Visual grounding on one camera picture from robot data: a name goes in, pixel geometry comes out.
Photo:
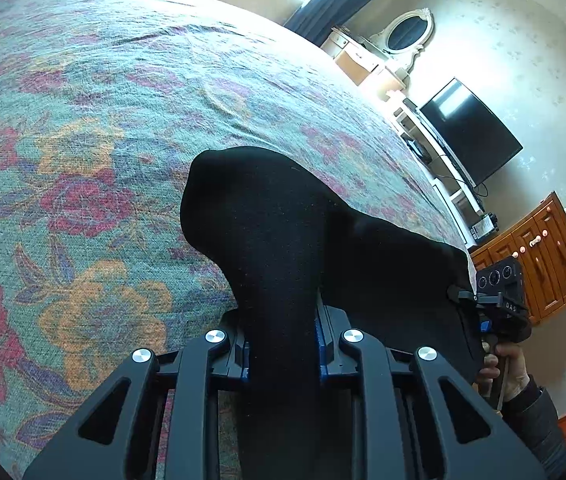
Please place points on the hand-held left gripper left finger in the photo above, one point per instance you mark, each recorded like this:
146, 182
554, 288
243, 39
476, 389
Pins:
235, 355

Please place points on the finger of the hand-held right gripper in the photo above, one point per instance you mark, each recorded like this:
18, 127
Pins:
465, 296

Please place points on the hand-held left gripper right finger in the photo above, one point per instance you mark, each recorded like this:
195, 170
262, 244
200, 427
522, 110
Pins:
330, 355

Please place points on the black pants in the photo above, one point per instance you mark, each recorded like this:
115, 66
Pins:
273, 235

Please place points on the person's right forearm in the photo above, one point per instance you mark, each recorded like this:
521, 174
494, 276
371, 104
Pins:
538, 425

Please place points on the person's right hand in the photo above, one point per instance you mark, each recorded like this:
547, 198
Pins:
515, 370

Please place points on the wooden cabinet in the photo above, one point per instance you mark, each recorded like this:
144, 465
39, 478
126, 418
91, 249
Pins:
538, 255

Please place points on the black box device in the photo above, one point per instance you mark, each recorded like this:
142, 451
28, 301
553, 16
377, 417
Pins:
483, 225

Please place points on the white television stand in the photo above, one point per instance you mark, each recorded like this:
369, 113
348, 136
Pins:
443, 170

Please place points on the black flat television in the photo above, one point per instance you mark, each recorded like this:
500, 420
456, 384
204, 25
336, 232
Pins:
470, 132

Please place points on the white dressing table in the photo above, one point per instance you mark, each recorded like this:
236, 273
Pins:
358, 62

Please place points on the floral bed blanket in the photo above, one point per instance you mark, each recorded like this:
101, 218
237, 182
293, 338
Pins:
113, 110

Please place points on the dark blue curtain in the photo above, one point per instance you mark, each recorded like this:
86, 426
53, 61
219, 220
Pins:
338, 0

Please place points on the oval mirror white frame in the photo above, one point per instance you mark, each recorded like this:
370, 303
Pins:
408, 32

